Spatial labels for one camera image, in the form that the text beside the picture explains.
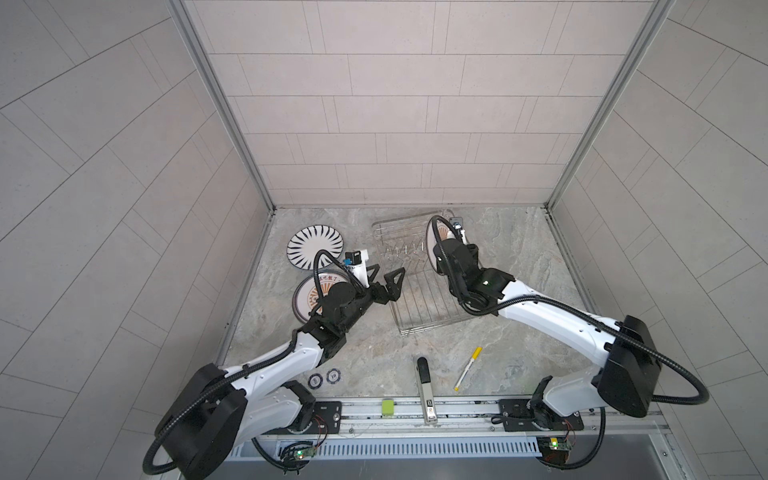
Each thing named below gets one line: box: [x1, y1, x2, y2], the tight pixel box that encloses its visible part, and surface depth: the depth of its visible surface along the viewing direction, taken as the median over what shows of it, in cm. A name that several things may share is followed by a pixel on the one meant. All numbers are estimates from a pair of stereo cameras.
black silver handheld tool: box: [417, 357, 438, 425], surface depth 74 cm
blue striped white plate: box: [286, 225, 344, 270], surface depth 107 cm
